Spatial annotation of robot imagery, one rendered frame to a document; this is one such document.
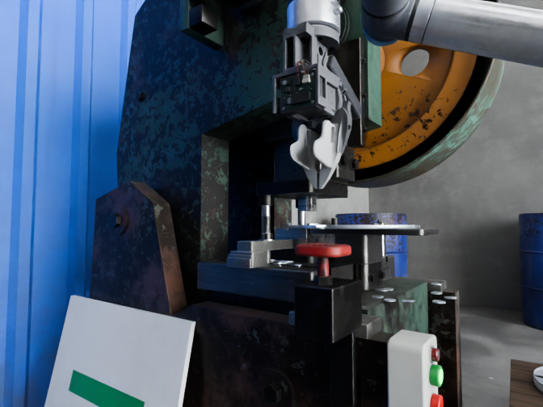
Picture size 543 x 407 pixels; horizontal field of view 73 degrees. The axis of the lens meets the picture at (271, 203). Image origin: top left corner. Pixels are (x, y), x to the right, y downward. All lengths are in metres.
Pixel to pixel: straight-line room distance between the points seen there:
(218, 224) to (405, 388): 0.56
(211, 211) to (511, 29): 0.67
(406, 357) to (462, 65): 0.87
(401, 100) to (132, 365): 1.05
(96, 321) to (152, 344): 0.23
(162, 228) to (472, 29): 0.72
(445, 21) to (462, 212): 3.54
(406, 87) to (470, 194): 2.95
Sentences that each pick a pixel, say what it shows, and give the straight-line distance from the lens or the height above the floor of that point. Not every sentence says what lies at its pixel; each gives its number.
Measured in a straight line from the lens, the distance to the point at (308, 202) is 0.91.
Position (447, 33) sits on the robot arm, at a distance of 0.69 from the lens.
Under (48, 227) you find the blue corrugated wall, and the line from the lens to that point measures 1.73.
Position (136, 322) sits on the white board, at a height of 0.56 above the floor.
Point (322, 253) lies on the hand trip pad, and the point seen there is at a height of 0.75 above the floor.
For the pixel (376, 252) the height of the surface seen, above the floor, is 0.73.
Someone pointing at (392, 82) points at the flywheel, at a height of 1.24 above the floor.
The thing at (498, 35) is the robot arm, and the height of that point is 1.07.
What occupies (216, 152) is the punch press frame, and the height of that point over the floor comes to 0.97.
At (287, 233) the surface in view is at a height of 0.77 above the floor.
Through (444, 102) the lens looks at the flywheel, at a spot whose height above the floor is 1.14.
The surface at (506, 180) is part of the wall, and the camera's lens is 4.13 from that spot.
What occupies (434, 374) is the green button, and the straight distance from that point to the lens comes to 0.59.
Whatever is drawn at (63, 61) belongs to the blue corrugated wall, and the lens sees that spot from 1.88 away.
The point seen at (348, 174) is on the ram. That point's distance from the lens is 0.89.
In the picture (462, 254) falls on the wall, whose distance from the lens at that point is 4.16.
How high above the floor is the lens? 0.79
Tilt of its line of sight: 3 degrees up
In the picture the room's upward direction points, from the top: straight up
